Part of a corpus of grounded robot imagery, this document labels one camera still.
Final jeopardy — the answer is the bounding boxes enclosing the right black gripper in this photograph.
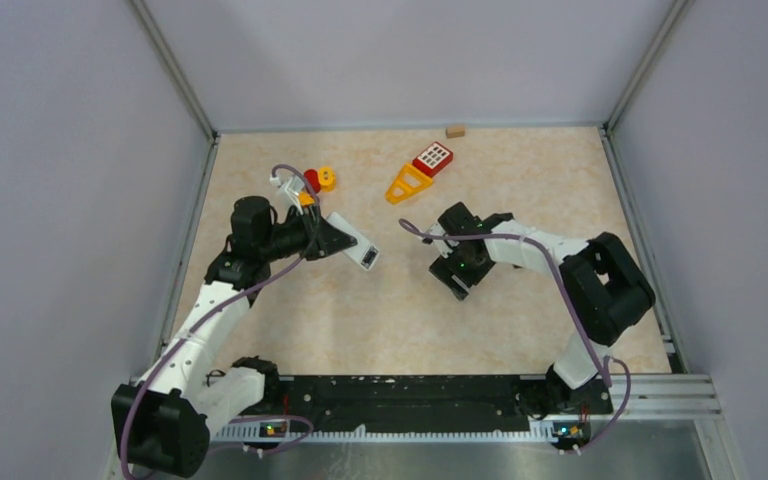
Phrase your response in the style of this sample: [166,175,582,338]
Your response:
[430,240,494,300]

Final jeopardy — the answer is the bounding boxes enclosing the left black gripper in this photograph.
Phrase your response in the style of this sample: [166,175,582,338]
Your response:
[259,202,356,262]

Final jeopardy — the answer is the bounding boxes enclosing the white remote control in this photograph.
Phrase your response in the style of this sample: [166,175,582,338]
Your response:
[326,212,380,271]

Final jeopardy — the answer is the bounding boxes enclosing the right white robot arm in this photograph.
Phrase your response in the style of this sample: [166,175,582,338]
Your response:
[421,202,656,412]

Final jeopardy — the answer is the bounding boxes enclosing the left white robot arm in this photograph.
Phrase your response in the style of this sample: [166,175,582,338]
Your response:
[111,196,370,479]

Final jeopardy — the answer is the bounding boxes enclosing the orange toy piece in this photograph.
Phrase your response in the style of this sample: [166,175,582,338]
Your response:
[298,191,315,208]

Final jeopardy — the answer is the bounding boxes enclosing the red cylinder toy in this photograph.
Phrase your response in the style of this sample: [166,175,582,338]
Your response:
[303,169,321,194]

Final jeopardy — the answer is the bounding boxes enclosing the yellow triangle toy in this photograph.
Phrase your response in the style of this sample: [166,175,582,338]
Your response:
[385,163,433,204]

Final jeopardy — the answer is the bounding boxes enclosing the red toy block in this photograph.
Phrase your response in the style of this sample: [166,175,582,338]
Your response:
[412,142,454,178]

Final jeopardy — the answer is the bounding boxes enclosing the small wooden block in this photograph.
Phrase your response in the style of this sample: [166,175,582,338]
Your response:
[445,125,466,139]

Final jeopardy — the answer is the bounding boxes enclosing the yellow ring toy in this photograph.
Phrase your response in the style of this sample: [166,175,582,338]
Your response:
[317,166,337,192]

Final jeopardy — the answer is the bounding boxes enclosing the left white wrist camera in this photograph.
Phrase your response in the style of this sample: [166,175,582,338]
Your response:
[269,174,307,214]

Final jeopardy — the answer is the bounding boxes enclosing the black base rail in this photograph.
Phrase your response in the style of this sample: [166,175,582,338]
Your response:
[214,375,613,449]

